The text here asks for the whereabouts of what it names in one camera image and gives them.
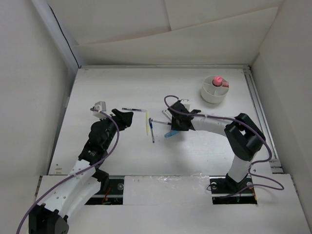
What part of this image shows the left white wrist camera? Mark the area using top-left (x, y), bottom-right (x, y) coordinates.
top-left (93, 101), bottom-right (106, 119)

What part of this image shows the red capped white marker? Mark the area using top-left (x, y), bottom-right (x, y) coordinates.
top-left (165, 110), bottom-right (172, 118)

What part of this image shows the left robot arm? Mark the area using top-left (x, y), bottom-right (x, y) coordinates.
top-left (28, 108), bottom-right (134, 234)

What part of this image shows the blue capped white marker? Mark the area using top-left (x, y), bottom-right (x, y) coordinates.
top-left (162, 110), bottom-right (172, 122)

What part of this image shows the yellow pen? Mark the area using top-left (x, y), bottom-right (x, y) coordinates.
top-left (145, 110), bottom-right (150, 136)

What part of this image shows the orange correction tape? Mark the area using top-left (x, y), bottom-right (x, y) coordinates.
top-left (222, 81), bottom-right (229, 88)

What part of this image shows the purple tipped marker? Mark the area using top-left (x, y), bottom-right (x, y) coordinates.
top-left (151, 119), bottom-right (172, 126)

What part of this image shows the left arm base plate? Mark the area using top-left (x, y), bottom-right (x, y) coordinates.
top-left (85, 177), bottom-right (124, 205)

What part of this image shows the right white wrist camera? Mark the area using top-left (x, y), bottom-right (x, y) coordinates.
top-left (180, 98), bottom-right (190, 111)

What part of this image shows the purple pen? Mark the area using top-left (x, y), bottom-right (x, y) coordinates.
top-left (122, 107), bottom-right (147, 113)

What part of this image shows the pink capped glue bottle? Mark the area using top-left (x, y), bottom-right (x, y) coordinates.
top-left (212, 76), bottom-right (223, 87)

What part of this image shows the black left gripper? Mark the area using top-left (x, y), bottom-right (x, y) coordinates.
top-left (99, 109), bottom-right (132, 150)

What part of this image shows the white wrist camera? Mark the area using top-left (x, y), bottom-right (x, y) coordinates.
top-left (180, 98), bottom-right (190, 111)
top-left (93, 101), bottom-right (106, 119)

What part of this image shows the white round divided container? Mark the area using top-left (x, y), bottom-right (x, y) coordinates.
top-left (200, 76), bottom-right (229, 104)

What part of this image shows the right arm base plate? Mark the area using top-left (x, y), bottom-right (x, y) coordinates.
top-left (206, 176), bottom-right (257, 205)

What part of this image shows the blue ballpoint pen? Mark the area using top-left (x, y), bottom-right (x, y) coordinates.
top-left (149, 118), bottom-right (155, 143)

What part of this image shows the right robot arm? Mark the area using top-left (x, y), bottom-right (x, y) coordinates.
top-left (168, 100), bottom-right (265, 192)

